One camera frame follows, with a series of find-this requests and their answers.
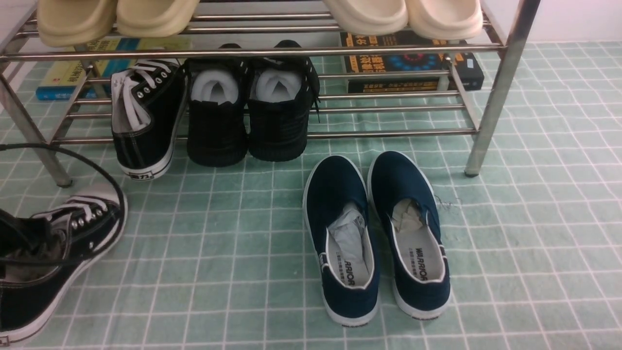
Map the navy slip-on shoe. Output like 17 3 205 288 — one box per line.
367 151 451 320
302 155 380 328

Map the black mesh shoe right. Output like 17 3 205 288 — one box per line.
247 56 320 162

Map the black cable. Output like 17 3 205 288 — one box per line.
0 143 127 267

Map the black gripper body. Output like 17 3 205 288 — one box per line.
0 210 54 280

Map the yellow blue book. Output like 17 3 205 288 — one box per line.
35 37 192 101

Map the beige slipper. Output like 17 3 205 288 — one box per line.
116 0 200 38
37 0 117 47

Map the black orange book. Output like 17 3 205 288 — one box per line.
340 30 484 93

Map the black mesh shoe left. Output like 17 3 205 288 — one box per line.
184 57 249 168

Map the cream slipper far right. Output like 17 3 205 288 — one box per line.
405 0 484 41

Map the black mesh shoe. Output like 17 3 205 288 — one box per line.
247 56 320 162
184 57 249 168

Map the black canvas sneaker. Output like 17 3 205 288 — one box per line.
0 183 128 347
110 58 188 181

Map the stainless steel shoe rack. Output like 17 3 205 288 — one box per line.
1 0 540 188

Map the green checked floor cloth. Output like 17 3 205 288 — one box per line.
22 42 622 350

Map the cream slipper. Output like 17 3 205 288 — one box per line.
323 0 409 35
405 0 484 41

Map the navy slip-on shoe right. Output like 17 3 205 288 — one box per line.
367 151 451 320

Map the beige slipper far left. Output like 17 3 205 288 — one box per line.
37 0 117 47

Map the navy slip-on shoe left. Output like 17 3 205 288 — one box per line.
302 155 380 328

